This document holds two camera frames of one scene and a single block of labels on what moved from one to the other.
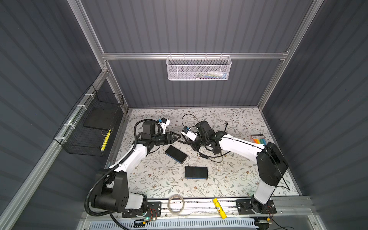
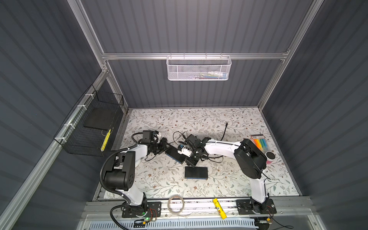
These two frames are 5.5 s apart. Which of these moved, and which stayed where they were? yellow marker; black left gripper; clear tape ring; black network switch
Moved: black left gripper
Stayed: yellow marker; black network switch; clear tape ring
